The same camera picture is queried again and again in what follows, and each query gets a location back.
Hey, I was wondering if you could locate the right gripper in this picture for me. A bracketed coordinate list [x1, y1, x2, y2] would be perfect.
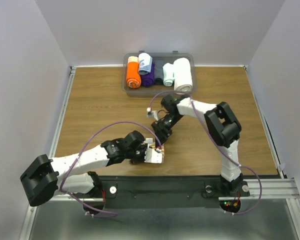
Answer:
[151, 113, 183, 148]

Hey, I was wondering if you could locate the yellow striped towel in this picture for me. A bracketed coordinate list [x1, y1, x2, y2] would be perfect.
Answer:
[144, 138, 165, 152]

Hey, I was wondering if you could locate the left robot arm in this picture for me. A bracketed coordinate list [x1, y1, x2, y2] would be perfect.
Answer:
[20, 130, 149, 207]

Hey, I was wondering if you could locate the clear plastic bin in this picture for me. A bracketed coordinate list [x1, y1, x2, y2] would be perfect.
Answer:
[121, 50, 198, 98]

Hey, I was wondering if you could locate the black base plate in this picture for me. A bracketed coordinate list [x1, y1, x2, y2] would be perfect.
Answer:
[72, 175, 251, 210]

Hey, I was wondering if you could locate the mint rolled towel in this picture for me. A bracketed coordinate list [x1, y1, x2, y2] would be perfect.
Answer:
[162, 63, 175, 87]

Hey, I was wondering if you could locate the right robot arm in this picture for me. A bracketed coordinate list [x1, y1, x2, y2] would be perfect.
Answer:
[151, 95, 243, 195]

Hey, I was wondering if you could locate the dark grey rolled towel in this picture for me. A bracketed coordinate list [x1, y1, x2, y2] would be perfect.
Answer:
[154, 59, 164, 85]

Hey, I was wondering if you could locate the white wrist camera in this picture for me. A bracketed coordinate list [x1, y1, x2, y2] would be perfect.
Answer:
[144, 148, 165, 164]
[146, 107, 159, 121]

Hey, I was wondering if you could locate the white rolled towel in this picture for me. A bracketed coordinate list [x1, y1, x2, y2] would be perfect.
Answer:
[173, 57, 193, 95]

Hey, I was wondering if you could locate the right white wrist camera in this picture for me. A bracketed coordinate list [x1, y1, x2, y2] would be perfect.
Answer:
[146, 107, 159, 121]

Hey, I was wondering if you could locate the purple rolled towel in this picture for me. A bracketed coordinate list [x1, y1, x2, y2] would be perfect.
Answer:
[140, 62, 155, 88]

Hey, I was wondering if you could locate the light blue towel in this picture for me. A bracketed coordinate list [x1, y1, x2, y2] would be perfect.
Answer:
[138, 52, 153, 75]

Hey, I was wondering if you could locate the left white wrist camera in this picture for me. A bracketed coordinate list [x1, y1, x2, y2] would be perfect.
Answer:
[144, 148, 165, 164]

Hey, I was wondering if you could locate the orange rolled towel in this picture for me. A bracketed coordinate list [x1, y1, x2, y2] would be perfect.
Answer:
[125, 56, 142, 89]

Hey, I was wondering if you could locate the aluminium frame rail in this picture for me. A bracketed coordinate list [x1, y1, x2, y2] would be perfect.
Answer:
[21, 66, 300, 240]

